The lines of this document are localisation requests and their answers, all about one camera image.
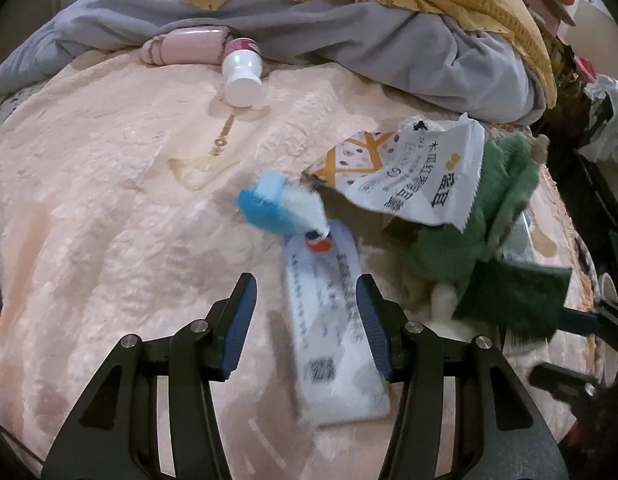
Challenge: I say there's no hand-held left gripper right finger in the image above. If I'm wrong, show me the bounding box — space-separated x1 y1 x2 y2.
355 274 572 480

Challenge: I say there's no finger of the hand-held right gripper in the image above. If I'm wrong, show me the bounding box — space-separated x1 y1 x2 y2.
529 364 615 411
562 297 618 341

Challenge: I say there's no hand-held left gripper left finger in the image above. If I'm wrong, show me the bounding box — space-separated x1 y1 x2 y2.
41 272 260 480

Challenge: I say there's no long white sachet packet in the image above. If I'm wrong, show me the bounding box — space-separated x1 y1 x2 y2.
281 220 392 427

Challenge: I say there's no green fuzzy cloth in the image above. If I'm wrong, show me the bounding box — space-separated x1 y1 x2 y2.
389 132 540 306

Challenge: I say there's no white and orange snack packet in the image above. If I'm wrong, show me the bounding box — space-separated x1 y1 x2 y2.
300 114 486 233

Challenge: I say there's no peach blanket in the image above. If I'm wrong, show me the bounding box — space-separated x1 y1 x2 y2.
0 45 605 480

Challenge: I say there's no clear plastic bag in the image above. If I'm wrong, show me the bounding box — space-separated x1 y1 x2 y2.
579 77 618 161

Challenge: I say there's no white bottle with pink label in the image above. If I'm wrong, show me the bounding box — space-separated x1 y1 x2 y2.
221 37 264 108

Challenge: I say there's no pink plastic bottle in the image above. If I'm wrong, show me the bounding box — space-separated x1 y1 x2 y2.
140 27 240 67

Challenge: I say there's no grey cloth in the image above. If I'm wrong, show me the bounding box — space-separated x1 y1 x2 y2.
0 0 545 126

